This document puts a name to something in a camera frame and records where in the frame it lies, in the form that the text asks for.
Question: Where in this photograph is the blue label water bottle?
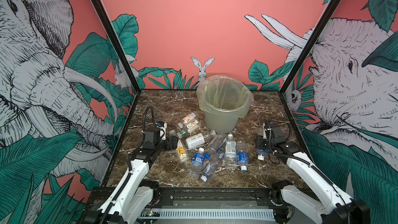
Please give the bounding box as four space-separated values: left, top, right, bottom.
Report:
236 140 249 172
256 149 268 161

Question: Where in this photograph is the yellow label clear bottle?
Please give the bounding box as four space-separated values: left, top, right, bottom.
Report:
175 140 189 162

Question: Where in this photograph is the tall white label water bottle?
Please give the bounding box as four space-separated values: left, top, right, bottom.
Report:
224 134 236 170

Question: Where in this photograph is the blue label bottle white cap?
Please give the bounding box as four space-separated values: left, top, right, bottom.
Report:
189 147 205 178

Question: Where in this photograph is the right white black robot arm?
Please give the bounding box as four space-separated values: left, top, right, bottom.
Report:
256 121 371 224

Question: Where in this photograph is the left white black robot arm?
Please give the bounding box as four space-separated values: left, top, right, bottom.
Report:
80 125 177 224

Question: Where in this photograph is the green mesh waste bin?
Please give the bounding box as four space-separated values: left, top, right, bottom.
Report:
197 75 254 133

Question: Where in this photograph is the translucent plastic bin liner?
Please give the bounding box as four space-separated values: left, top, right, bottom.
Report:
196 75 254 118

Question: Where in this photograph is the green cap small bottle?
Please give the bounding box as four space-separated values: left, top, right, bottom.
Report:
169 122 188 139

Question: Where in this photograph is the white label bottle lying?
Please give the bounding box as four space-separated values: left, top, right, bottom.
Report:
186 130 216 149

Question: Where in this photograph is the beige label small bottle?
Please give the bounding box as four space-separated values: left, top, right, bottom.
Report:
186 119 201 133

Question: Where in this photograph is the clear bottle blue cap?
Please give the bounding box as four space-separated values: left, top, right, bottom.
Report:
204 134 227 159

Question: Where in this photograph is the crushed clear bottle white cap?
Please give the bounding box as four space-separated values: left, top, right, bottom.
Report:
200 152 224 182

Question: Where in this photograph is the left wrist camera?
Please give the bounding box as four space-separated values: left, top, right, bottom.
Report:
156 121 167 140

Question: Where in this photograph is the black front mounting rail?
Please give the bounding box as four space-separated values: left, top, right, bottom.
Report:
88 187 336 207

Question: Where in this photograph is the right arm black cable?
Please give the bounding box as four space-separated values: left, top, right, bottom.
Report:
268 150 349 200

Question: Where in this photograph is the white slotted cable duct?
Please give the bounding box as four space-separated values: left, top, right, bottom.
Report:
139 208 276 222

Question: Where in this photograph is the right black frame post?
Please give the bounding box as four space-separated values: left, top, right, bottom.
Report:
279 0 341 94

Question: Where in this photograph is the black frame post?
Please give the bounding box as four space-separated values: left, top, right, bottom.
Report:
90 0 141 94
279 0 341 94

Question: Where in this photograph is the left black frame post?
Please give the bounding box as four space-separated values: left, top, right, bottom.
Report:
90 0 141 94

